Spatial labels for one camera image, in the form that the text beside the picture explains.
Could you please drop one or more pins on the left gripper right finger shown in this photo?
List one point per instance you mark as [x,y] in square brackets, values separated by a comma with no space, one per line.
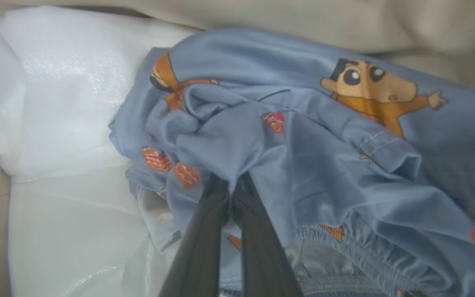
[262,251]

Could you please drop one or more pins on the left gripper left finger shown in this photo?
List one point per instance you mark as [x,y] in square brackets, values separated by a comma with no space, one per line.
[200,251]

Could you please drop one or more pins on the blue cartoon print shorts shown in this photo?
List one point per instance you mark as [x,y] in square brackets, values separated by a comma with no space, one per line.
[324,165]

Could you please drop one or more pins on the white plastic liner bag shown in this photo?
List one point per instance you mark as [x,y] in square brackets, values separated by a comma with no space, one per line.
[68,103]

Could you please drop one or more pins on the cream canvas laundry basket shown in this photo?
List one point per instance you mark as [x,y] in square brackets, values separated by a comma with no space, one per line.
[303,24]

